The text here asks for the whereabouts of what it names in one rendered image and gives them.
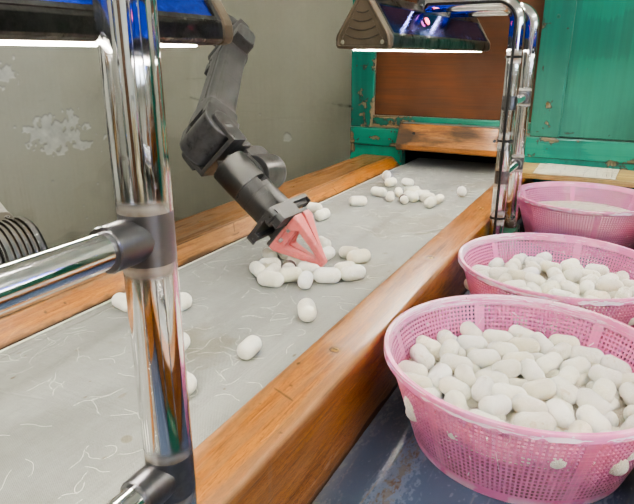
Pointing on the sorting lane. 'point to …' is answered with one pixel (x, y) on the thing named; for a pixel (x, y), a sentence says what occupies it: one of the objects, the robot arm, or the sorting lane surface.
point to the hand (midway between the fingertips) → (320, 260)
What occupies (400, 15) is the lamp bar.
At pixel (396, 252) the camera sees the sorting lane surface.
